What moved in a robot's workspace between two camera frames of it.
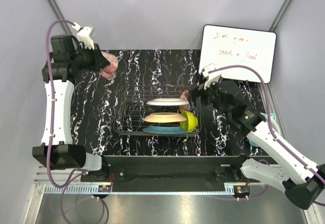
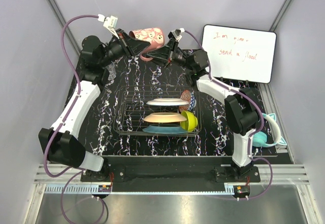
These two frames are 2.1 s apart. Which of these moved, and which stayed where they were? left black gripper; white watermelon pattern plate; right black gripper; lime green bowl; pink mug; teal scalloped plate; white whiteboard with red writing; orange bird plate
Moved: left black gripper; pink mug; right black gripper
Stayed: lime green bowl; teal scalloped plate; orange bird plate; white whiteboard with red writing; white watermelon pattern plate
